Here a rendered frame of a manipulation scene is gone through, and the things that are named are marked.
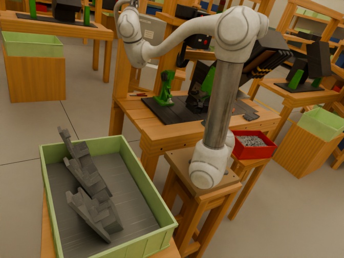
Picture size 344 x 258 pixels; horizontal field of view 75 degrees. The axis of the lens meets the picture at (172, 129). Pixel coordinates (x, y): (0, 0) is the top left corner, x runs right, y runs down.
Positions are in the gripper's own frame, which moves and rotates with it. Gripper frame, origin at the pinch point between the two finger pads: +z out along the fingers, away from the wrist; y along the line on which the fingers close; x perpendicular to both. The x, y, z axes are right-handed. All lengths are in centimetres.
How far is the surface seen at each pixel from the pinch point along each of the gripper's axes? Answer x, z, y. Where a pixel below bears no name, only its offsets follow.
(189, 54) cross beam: -44, 45, -53
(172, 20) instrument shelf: -24.1, 15.1, -13.5
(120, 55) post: 12.2, 5.8, -37.7
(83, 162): 18, -83, -48
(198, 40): -47, 27, -31
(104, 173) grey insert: 9, -84, -57
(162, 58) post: -19, 25, -48
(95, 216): 3, -116, -34
